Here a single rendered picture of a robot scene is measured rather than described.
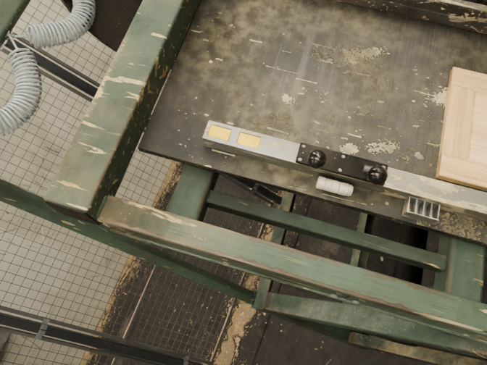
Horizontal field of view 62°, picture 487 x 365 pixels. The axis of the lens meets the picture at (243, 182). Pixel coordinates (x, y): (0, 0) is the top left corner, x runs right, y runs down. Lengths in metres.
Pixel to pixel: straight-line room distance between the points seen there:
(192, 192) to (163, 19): 0.43
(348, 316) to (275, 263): 0.76
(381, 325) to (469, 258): 0.52
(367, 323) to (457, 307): 0.63
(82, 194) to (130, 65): 0.32
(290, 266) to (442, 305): 0.30
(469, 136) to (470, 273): 0.32
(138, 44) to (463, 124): 0.80
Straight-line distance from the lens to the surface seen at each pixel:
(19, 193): 1.28
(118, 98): 0.96
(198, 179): 0.98
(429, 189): 0.97
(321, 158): 0.80
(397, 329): 1.44
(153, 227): 0.87
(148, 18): 1.08
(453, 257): 1.04
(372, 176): 0.81
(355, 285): 0.86
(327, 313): 1.62
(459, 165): 1.05
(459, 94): 1.15
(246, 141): 0.93
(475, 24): 1.30
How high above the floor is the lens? 2.00
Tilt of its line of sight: 30 degrees down
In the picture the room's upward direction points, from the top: 60 degrees counter-clockwise
